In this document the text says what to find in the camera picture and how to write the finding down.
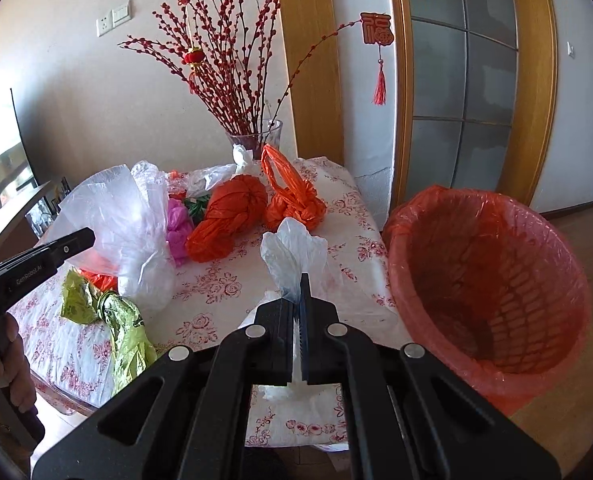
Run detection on white plastic bag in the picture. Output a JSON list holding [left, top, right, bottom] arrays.
[[261, 217, 330, 304]]

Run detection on twisted orange plastic bag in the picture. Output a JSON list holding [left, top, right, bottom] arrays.
[[185, 174, 267, 262]]

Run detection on person's left hand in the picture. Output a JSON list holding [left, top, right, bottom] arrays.
[[0, 313, 36, 422]]

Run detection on wooden tv cabinet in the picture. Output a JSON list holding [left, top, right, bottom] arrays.
[[0, 181, 60, 262]]

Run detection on green crumpled plastic bag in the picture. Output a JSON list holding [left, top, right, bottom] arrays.
[[61, 270, 158, 394]]

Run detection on large clear plastic bag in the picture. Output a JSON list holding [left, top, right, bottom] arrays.
[[42, 160, 175, 321]]

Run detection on knotted orange plastic bag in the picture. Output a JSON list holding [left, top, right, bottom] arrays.
[[260, 144, 327, 232]]

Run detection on pink plastic bag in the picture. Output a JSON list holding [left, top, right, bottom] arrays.
[[166, 198, 193, 266]]

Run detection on dark green plastic bag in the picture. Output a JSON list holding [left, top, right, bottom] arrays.
[[182, 194, 210, 226]]

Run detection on white knotted bag by vase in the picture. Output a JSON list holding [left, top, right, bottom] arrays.
[[232, 144, 255, 176]]

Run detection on red lined waste basket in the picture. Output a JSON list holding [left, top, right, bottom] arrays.
[[382, 185, 592, 415]]

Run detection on glass vase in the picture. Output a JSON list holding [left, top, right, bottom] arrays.
[[226, 119, 283, 160]]

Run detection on small red lantern ornament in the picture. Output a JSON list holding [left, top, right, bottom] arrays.
[[182, 47, 205, 66]]

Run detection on red berry branches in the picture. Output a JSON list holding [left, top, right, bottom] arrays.
[[118, 0, 361, 136]]

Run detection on red fu tassel ornament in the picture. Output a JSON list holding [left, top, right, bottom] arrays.
[[361, 12, 394, 106]]

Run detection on wooden framed glass door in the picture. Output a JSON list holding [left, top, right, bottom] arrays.
[[391, 0, 558, 205]]

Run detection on white wall socket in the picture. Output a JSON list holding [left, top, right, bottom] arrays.
[[96, 12, 113, 37]]

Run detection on white wall switch plate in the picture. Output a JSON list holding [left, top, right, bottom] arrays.
[[111, 1, 133, 28]]

